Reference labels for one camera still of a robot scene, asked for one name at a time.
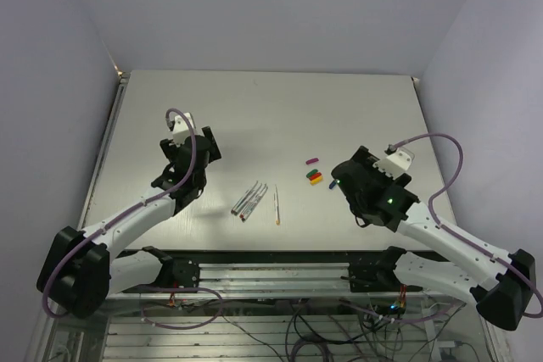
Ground purple marker pen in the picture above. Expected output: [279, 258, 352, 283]
[231, 181, 259, 215]

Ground green marker pen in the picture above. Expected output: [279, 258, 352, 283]
[236, 183, 263, 216]

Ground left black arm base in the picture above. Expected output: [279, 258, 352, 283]
[143, 246, 200, 288]

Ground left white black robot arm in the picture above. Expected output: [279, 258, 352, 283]
[36, 126, 221, 319]

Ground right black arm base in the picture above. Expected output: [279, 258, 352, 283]
[340, 246, 407, 292]

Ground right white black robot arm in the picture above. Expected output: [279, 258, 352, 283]
[331, 146, 536, 331]

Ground yellow pen cap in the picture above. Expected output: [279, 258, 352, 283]
[310, 176, 323, 186]

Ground red pen cap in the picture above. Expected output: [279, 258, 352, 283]
[309, 172, 322, 181]

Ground red marker pen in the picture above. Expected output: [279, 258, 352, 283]
[239, 183, 267, 220]

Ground yellow marker pen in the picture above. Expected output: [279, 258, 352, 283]
[273, 185, 281, 226]

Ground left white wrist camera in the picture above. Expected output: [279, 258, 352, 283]
[169, 112, 198, 146]

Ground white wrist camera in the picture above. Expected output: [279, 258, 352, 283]
[169, 112, 198, 146]
[372, 147, 415, 179]

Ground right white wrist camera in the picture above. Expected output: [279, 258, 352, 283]
[372, 147, 415, 179]

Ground aluminium rail frame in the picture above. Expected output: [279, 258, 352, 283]
[25, 69, 506, 362]

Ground loose cables under table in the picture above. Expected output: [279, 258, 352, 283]
[139, 289, 467, 362]

